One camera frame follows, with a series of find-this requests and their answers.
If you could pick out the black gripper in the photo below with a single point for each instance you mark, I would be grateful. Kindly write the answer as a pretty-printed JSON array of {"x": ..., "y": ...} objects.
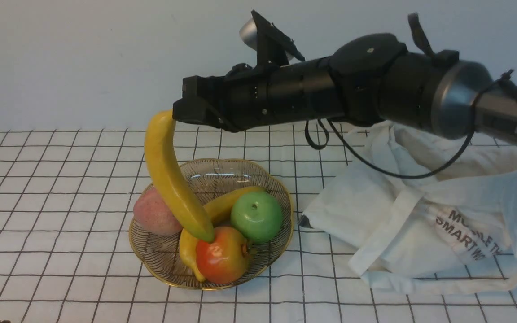
[{"x": 224, "y": 102}]

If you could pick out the yellow banana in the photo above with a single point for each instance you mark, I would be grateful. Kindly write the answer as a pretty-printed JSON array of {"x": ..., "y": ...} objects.
[
  {"x": 219, "y": 211},
  {"x": 168, "y": 180}
]

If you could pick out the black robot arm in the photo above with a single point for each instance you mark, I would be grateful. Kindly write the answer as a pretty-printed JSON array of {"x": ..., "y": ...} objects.
[{"x": 369, "y": 80}]

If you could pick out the cream canvas tote bag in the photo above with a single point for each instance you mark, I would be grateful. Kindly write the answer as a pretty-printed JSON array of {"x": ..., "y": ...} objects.
[{"x": 406, "y": 229}]

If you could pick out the green apple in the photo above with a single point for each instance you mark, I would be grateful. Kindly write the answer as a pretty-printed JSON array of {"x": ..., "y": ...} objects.
[{"x": 258, "y": 216}]

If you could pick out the pink peach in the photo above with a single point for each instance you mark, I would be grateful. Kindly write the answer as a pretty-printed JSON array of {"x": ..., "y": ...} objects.
[{"x": 152, "y": 213}]

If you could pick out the white grid tablecloth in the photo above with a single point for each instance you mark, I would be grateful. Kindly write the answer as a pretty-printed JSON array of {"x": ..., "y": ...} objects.
[{"x": 65, "y": 209}]

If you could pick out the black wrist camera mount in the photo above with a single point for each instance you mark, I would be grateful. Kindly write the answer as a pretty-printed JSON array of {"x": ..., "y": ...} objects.
[{"x": 271, "y": 45}]

